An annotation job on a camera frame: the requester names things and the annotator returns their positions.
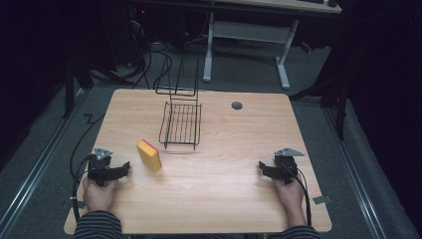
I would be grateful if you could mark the black metal stand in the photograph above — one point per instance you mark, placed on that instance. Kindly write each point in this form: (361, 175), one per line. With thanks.
(331, 99)
(74, 83)

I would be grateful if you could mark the person's left hand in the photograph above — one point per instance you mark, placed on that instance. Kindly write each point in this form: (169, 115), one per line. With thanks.
(99, 196)

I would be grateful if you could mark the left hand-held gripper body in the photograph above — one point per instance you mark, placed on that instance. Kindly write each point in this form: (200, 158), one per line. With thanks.
(99, 169)

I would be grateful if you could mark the aluminium floor rail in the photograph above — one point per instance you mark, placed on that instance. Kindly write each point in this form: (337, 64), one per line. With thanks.
(355, 179)
(36, 179)

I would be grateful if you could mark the yellow and red sponge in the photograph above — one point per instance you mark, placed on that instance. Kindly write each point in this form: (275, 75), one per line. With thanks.
(150, 156)

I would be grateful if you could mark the white-legged desk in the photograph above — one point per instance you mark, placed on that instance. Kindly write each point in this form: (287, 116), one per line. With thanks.
(252, 31)

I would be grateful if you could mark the grey table grommet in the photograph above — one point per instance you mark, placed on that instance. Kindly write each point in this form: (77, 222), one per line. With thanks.
(237, 105)

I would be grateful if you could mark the grey metal bracket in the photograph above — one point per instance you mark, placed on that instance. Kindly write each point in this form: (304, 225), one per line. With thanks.
(321, 199)

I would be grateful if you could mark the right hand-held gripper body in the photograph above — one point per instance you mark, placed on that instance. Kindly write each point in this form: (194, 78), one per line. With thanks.
(286, 166)

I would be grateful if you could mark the person's right hand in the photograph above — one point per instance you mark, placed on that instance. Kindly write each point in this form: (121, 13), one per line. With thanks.
(289, 195)

